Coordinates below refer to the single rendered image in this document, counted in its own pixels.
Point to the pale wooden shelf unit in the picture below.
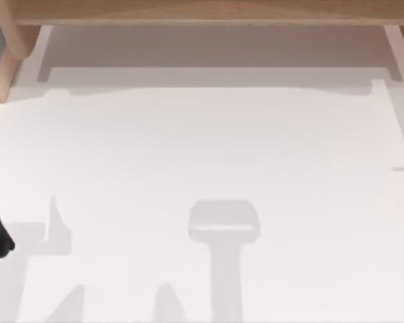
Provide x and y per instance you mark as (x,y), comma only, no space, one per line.
(202,11)

